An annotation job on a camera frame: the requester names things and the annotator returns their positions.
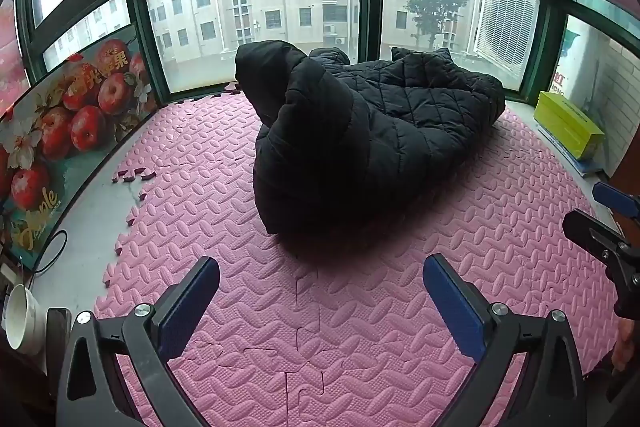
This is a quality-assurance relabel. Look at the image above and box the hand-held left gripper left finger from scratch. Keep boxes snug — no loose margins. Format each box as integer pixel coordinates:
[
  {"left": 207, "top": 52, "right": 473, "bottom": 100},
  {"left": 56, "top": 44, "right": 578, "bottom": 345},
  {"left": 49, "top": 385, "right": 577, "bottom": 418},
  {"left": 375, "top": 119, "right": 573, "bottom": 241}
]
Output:
[{"left": 55, "top": 256, "right": 221, "bottom": 427}]

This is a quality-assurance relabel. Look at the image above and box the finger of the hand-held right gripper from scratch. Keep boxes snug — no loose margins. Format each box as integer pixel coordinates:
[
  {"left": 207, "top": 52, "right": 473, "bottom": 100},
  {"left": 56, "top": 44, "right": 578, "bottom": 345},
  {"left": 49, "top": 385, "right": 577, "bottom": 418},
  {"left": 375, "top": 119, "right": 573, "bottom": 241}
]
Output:
[
  {"left": 592, "top": 182, "right": 640, "bottom": 219},
  {"left": 562, "top": 209, "right": 640, "bottom": 320}
]

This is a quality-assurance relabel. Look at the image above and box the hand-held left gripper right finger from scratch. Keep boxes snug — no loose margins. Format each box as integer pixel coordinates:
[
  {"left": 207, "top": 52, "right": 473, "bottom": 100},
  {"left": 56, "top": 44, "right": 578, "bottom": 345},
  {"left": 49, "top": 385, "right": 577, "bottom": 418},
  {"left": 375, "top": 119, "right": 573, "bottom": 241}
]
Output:
[{"left": 422, "top": 253, "right": 588, "bottom": 427}]

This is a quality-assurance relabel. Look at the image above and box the black quilted puffer jacket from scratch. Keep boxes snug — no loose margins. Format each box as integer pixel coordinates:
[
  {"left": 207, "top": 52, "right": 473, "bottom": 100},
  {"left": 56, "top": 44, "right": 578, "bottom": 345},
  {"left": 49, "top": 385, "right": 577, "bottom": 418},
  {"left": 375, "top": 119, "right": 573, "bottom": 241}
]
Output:
[{"left": 234, "top": 41, "right": 506, "bottom": 238}]

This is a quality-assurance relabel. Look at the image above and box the flat blue white box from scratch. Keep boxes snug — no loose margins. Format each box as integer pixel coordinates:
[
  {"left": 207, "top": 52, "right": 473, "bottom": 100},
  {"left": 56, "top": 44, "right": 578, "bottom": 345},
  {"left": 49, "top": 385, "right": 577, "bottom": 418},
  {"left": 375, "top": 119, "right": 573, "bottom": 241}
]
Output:
[{"left": 535, "top": 122, "right": 603, "bottom": 178}]

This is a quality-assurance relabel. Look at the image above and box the yellow green carton box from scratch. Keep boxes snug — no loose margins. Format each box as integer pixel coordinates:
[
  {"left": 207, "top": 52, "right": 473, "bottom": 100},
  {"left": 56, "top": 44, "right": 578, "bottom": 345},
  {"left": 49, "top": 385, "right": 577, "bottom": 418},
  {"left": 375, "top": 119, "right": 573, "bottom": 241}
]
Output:
[{"left": 534, "top": 91, "right": 606, "bottom": 160}]

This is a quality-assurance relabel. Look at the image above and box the dark phone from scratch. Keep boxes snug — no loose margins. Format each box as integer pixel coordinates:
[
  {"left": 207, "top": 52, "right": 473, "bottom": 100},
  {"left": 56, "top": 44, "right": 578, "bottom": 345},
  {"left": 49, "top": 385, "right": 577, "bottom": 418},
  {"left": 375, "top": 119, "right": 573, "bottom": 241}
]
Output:
[{"left": 46, "top": 307, "right": 71, "bottom": 358}]

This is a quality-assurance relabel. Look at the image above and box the pink foam puzzle mat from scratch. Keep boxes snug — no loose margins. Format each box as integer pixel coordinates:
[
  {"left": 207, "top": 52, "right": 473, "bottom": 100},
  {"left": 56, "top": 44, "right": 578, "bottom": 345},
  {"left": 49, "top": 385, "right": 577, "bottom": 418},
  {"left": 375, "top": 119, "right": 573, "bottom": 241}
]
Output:
[{"left": 95, "top": 89, "right": 626, "bottom": 427}]

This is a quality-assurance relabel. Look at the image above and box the white printed sign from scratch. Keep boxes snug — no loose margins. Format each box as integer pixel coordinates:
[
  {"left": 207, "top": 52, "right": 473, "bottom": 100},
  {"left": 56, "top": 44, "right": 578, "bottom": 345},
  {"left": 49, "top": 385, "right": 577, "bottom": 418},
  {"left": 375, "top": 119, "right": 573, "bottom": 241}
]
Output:
[{"left": 552, "top": 19, "right": 598, "bottom": 100}]

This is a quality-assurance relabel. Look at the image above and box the white ceramic cup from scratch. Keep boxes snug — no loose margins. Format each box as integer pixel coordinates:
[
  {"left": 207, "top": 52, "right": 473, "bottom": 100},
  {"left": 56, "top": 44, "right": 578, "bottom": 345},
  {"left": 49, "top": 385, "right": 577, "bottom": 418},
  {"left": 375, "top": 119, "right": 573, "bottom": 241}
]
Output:
[{"left": 5, "top": 284, "right": 48, "bottom": 353}]

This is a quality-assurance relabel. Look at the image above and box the outdoor air conditioner unit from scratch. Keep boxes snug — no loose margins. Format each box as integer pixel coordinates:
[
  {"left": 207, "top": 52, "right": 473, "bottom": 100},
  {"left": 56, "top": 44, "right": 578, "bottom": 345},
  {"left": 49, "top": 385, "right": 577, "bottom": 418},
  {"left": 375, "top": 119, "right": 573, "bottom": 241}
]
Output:
[{"left": 472, "top": 0, "right": 541, "bottom": 72}]

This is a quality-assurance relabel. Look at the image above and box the apple printed gift box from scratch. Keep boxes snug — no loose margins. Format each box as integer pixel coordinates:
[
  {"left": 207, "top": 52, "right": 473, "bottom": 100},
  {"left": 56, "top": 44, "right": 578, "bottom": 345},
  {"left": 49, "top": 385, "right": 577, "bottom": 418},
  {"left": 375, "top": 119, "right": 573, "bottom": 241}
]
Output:
[{"left": 0, "top": 24, "right": 151, "bottom": 268}]

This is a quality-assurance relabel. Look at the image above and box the green tree outside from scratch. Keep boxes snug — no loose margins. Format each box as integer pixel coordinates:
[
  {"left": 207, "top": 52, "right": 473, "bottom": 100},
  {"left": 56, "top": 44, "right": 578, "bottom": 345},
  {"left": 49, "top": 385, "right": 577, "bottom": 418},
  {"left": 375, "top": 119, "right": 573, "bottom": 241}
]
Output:
[{"left": 407, "top": 0, "right": 471, "bottom": 50}]

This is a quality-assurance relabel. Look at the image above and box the pink printed curtain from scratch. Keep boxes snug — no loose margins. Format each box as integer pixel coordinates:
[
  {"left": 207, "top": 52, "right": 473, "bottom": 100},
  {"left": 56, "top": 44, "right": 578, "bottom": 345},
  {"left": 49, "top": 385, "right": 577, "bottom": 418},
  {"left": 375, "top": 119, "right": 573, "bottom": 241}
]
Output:
[{"left": 0, "top": 0, "right": 31, "bottom": 118}]

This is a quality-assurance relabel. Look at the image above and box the black power cable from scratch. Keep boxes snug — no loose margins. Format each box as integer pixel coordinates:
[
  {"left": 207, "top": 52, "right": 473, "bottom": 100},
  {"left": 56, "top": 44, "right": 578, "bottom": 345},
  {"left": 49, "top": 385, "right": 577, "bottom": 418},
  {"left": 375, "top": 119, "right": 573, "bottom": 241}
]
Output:
[{"left": 20, "top": 229, "right": 68, "bottom": 288}]

